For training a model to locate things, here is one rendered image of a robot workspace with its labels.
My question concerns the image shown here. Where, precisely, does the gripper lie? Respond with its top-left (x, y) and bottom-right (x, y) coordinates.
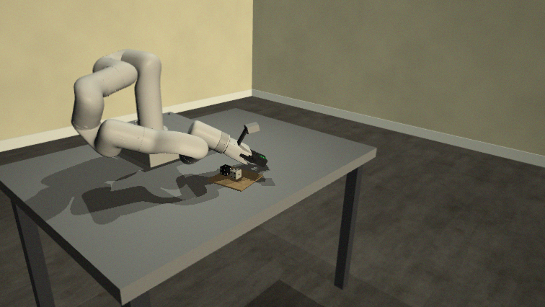
top-left (220, 135), bottom-right (267, 167)

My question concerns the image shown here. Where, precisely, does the tan mottled mat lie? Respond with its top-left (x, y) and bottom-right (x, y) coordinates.
top-left (208, 169), bottom-right (263, 191)

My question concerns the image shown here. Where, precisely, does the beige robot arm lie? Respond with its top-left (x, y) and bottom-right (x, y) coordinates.
top-left (71, 49), bottom-right (229, 164)

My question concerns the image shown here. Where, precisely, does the white die with black pips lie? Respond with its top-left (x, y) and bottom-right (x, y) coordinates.
top-left (230, 168), bottom-right (242, 179)

